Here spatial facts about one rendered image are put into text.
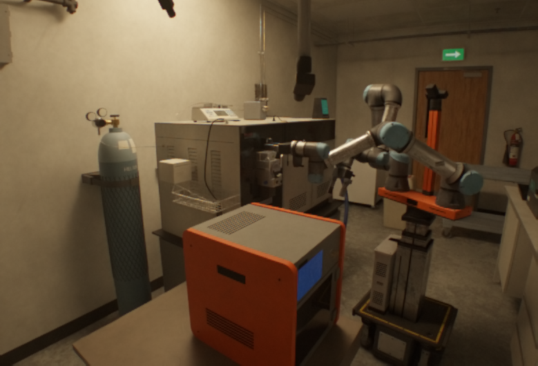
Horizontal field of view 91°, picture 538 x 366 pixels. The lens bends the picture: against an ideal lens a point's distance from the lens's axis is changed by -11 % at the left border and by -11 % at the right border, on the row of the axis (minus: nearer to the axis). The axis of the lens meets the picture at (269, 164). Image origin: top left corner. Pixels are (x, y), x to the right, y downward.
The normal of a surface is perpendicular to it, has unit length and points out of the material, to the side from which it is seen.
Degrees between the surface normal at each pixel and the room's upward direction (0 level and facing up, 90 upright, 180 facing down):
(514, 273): 90
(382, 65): 90
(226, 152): 90
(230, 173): 90
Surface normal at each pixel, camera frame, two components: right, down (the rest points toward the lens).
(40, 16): 0.82, 0.11
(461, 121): -0.57, 0.15
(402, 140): -0.26, 0.11
